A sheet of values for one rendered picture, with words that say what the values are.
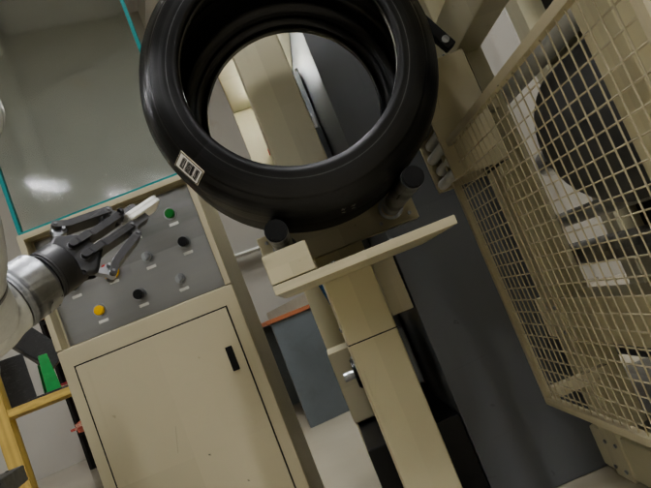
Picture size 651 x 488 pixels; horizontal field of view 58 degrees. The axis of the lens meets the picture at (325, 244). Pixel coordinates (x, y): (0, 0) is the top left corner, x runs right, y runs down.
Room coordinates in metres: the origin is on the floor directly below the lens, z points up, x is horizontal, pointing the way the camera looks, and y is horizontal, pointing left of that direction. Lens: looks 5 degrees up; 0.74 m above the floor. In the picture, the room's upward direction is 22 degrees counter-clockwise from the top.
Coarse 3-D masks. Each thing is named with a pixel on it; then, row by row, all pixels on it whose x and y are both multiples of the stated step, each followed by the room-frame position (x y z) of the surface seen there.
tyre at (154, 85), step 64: (192, 0) 1.05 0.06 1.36; (256, 0) 1.31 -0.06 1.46; (320, 0) 1.33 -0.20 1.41; (384, 0) 1.07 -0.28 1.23; (192, 64) 1.32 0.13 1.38; (384, 64) 1.35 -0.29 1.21; (192, 128) 1.04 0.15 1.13; (384, 128) 1.06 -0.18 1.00; (256, 192) 1.06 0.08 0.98; (320, 192) 1.06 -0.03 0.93; (384, 192) 1.19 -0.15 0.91
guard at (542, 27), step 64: (576, 0) 0.72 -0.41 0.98; (640, 0) 0.61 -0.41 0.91; (512, 64) 0.93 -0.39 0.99; (576, 64) 0.78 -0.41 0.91; (640, 64) 0.66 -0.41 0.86; (512, 192) 1.17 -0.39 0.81; (512, 256) 1.32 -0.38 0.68; (576, 256) 1.02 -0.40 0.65; (640, 256) 0.84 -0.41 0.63; (512, 320) 1.49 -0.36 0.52
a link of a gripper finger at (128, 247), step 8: (136, 232) 0.91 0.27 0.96; (128, 240) 0.90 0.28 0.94; (136, 240) 0.90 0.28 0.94; (128, 248) 0.89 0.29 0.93; (120, 256) 0.88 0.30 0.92; (128, 256) 0.91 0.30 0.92; (112, 264) 0.86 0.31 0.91; (120, 264) 0.89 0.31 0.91; (112, 272) 0.85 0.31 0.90; (112, 280) 0.87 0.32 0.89
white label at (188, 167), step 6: (180, 156) 1.06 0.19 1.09; (186, 156) 1.05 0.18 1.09; (180, 162) 1.07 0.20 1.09; (186, 162) 1.06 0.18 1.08; (192, 162) 1.05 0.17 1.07; (180, 168) 1.08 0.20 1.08; (186, 168) 1.07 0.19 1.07; (192, 168) 1.06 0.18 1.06; (198, 168) 1.06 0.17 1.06; (186, 174) 1.08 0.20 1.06; (192, 174) 1.07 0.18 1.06; (198, 174) 1.06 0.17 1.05; (192, 180) 1.08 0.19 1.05; (198, 180) 1.07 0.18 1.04
